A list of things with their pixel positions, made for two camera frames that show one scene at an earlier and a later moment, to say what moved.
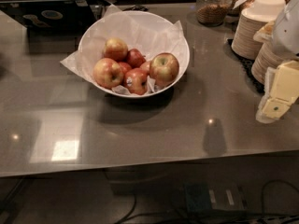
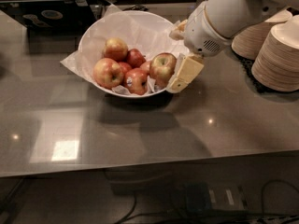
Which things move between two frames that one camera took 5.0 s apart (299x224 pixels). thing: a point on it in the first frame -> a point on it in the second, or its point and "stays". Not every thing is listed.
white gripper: (287, 28) -> (201, 32)
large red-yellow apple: (163, 68) stays
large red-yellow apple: (107, 73) stays
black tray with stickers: (72, 14) stays
